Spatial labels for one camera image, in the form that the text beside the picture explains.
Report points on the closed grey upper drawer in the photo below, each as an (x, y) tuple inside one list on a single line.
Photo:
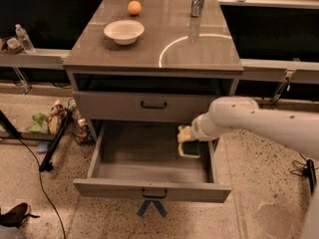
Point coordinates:
[(140, 106)]

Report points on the white bowl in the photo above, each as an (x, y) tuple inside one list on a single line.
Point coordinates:
[(124, 32)]

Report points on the grey drawer cabinet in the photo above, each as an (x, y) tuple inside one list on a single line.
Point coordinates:
[(176, 54)]

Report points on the green sponge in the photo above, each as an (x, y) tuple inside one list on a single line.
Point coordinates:
[(190, 149)]

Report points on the green plastic bag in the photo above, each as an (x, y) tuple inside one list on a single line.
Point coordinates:
[(39, 125)]

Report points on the dark shoe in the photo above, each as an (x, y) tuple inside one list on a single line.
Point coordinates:
[(16, 216)]

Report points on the small tray with items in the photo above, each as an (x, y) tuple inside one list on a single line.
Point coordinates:
[(10, 46)]

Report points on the black tripod leg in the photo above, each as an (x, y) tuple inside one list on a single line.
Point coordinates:
[(46, 164)]

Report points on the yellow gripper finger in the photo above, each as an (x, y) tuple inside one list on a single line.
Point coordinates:
[(179, 152), (184, 134)]

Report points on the open grey lower drawer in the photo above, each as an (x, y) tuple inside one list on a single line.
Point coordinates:
[(140, 160)]

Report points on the brown snack bag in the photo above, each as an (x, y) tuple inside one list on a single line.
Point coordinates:
[(56, 116)]

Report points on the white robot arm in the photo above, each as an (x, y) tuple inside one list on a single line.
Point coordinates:
[(296, 130)]

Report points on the orange fruit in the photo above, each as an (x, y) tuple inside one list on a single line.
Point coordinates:
[(134, 8)]

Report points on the clear plastic water bottle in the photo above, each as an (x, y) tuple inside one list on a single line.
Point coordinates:
[(24, 39)]

